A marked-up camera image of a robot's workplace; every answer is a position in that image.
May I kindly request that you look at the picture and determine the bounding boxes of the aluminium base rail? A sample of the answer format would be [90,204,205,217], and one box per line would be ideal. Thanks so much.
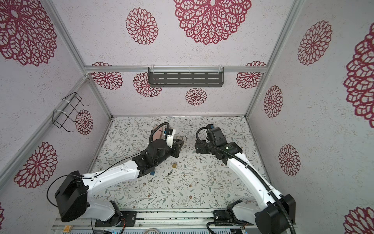
[48,209,259,234]

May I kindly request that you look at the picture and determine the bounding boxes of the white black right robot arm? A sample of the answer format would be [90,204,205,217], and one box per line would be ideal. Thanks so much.
[195,124,296,234]

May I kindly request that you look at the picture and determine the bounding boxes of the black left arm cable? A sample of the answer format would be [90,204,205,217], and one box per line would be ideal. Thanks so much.
[46,122,170,208]

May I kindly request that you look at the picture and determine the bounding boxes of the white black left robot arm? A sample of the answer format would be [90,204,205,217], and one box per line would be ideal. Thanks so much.
[55,139,184,227]

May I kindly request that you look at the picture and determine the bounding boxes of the black wire wall rack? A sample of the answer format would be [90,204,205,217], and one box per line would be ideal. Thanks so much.
[52,92,89,133]

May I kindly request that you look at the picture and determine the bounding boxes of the dark grey wall shelf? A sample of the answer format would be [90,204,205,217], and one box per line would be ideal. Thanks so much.
[148,67,225,88]

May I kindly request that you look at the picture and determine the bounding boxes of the pink rectangular case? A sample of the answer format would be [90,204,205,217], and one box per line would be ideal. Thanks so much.
[153,125,167,140]

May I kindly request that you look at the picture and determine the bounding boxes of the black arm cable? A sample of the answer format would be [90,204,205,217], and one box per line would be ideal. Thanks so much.
[46,122,170,208]
[195,125,297,234]

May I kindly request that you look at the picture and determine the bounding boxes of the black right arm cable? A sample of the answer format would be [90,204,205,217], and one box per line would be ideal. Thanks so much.
[195,125,297,234]

